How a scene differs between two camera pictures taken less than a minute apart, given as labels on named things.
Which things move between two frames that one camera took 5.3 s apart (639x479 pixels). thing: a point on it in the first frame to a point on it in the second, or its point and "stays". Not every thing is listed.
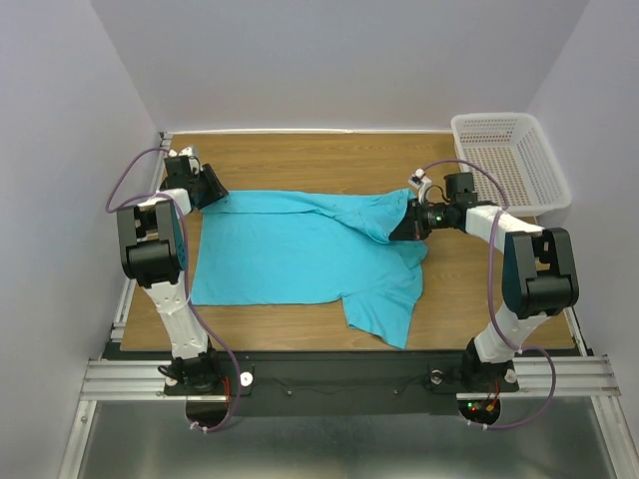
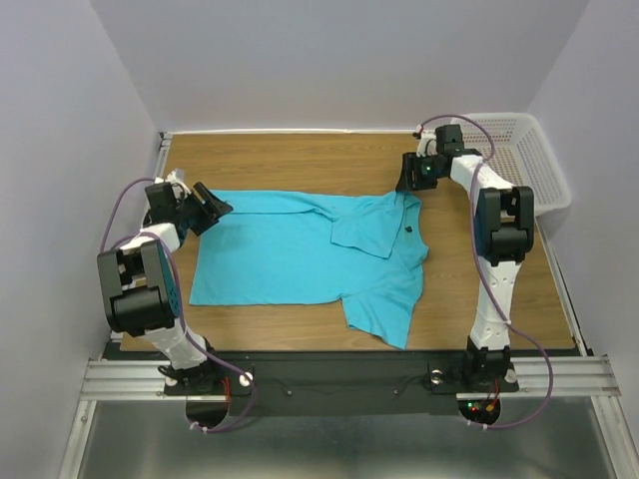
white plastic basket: [512, 162] stays
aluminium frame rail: [105, 379] stays
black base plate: [339, 383] stays
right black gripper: [416, 220] to [409, 176]
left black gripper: [206, 186] to [201, 210]
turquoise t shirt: [312, 246] stays
